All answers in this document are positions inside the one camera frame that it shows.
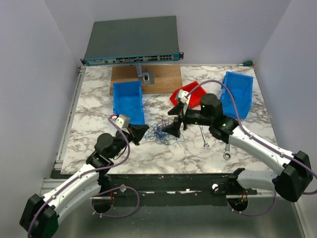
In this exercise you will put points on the silver ratchet wrench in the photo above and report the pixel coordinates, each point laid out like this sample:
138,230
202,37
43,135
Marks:
227,154

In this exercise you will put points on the small silver combination wrench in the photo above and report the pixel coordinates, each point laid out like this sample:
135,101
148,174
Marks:
206,145

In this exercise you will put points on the wooden board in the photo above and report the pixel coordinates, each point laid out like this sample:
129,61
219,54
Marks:
167,78

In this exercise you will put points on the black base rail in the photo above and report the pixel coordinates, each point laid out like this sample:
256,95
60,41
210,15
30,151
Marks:
170,190

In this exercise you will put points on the left blue plastic bin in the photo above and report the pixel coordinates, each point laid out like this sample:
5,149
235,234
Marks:
128,100

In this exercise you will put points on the right blue plastic bin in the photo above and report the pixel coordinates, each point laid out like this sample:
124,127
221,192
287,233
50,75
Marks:
241,87

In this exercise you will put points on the green handled screwdriver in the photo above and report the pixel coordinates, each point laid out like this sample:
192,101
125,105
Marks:
248,63

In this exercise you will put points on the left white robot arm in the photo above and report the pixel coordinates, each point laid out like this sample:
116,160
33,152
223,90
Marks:
42,214

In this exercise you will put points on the red plastic bin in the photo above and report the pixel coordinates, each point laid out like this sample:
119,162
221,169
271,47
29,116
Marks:
195,99

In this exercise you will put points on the aluminium frame rail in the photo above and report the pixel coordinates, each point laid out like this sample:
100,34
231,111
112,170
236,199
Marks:
67,129

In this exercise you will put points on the blue plastic bin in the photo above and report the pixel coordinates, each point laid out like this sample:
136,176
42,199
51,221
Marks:
241,87
128,100

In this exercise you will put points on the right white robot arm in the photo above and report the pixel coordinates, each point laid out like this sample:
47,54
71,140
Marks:
290,172

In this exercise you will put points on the grey network switch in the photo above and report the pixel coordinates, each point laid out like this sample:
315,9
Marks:
129,41

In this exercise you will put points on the grey metal stand bracket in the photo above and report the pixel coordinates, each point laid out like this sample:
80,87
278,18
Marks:
144,76

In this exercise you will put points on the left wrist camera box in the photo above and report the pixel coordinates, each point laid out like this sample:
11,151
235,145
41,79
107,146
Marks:
122,121

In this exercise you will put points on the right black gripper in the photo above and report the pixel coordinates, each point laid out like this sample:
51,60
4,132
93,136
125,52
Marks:
174,128

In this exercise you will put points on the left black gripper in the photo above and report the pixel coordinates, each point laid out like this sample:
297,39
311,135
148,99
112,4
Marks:
140,130

